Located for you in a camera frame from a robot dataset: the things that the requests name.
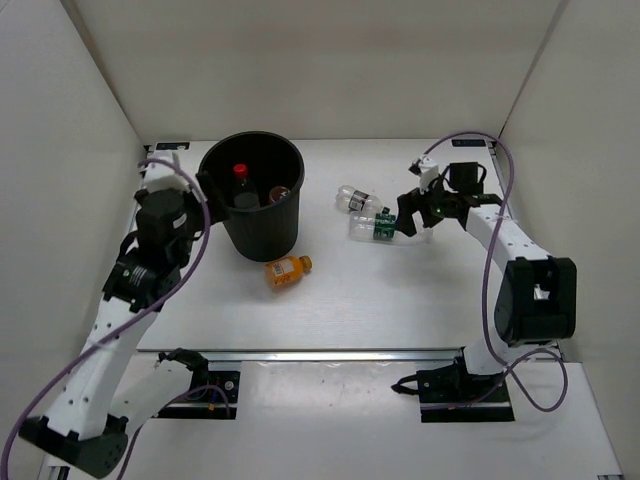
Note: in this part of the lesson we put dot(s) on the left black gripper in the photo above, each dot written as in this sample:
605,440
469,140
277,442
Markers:
220,210

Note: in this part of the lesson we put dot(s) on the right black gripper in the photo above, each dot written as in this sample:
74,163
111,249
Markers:
415,202

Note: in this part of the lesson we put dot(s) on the red-cap clear bottle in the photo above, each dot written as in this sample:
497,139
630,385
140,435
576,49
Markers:
245,195

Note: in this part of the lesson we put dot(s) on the large clear green-label bottle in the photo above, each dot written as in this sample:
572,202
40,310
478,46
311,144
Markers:
381,229

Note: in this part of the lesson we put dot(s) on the orange juice bottle fruit label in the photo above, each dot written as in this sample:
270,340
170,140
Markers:
277,194

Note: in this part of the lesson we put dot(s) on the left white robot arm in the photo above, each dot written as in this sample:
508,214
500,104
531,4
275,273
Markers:
91,425

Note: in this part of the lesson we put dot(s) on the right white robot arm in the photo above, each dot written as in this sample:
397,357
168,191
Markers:
536,302

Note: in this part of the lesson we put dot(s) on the black plastic waste bin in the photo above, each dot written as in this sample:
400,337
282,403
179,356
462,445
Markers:
269,232

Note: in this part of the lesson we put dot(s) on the small clear black-cap bottle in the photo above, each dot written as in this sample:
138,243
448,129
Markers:
349,200

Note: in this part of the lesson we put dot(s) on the orange juice bottle with barcode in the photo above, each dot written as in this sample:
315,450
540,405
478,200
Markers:
287,271

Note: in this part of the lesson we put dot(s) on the aluminium rail front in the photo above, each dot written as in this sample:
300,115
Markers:
332,355

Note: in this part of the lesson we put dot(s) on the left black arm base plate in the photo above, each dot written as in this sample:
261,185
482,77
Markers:
213,390

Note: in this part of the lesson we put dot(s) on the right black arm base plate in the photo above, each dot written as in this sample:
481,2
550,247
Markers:
450,394

